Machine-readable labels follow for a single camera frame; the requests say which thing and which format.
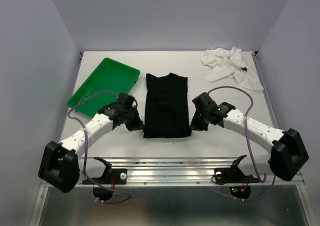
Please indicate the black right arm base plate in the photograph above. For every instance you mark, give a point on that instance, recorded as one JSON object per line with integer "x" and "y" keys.
{"x": 230, "y": 175}

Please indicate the white t shirt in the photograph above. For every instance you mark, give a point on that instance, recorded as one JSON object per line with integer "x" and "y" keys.
{"x": 231, "y": 64}

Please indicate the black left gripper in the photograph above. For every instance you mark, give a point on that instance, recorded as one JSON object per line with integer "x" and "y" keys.
{"x": 138, "y": 124}

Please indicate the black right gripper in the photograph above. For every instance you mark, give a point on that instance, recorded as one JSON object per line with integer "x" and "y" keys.
{"x": 195, "y": 125}

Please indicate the black t shirt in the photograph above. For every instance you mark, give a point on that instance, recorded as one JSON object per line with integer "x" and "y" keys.
{"x": 166, "y": 107}

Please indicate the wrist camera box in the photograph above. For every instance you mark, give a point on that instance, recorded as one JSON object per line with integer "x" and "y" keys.
{"x": 124, "y": 101}
{"x": 204, "y": 102}

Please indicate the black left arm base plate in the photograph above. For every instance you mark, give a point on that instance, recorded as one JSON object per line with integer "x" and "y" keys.
{"x": 114, "y": 176}

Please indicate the green plastic tray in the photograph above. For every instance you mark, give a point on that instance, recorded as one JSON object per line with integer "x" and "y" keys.
{"x": 109, "y": 75}

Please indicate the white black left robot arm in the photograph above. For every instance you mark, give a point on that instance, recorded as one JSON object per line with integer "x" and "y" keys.
{"x": 62, "y": 165}

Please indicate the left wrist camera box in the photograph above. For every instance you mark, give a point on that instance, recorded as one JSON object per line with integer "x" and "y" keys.
{"x": 124, "y": 101}

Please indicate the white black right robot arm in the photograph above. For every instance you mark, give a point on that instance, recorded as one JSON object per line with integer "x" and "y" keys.
{"x": 285, "y": 150}

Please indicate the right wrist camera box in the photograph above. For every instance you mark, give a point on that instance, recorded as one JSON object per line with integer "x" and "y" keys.
{"x": 204, "y": 102}

